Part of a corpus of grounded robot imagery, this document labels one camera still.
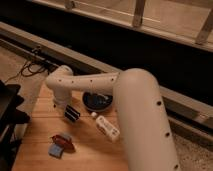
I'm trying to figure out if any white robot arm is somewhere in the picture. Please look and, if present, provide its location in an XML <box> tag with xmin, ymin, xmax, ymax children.
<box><xmin>45</xmin><ymin>65</ymin><xmax>182</xmax><ymax>171</ymax></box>

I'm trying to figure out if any blue sponge block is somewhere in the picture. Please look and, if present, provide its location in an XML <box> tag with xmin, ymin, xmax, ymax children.
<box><xmin>48</xmin><ymin>144</ymin><xmax>63</xmax><ymax>158</ymax></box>

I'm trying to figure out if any wooden board table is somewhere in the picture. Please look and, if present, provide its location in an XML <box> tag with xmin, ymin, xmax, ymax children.
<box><xmin>12</xmin><ymin>84</ymin><xmax>128</xmax><ymax>171</ymax></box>

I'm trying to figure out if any red toy object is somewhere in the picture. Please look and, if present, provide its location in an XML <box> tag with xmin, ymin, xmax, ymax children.
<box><xmin>51</xmin><ymin>134</ymin><xmax>74</xmax><ymax>150</ymax></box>

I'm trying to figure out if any black striped eraser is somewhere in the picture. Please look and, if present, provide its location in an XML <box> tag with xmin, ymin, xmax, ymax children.
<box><xmin>64</xmin><ymin>105</ymin><xmax>80</xmax><ymax>122</ymax></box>

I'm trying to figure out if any black chair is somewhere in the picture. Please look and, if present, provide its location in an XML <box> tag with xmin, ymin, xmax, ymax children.
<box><xmin>0</xmin><ymin>80</ymin><xmax>30</xmax><ymax>171</ymax></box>

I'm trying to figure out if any black cable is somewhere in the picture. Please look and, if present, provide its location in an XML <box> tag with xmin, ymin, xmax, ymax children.
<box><xmin>3</xmin><ymin>59</ymin><xmax>51</xmax><ymax>84</ymax></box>

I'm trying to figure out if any white plastic bottle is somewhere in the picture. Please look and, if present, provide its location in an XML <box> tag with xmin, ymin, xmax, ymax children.
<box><xmin>91</xmin><ymin>112</ymin><xmax>120</xmax><ymax>142</ymax></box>

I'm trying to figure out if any dark blue bowl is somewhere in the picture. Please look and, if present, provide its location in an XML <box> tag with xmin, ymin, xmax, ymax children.
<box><xmin>82</xmin><ymin>92</ymin><xmax>113</xmax><ymax>111</ymax></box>

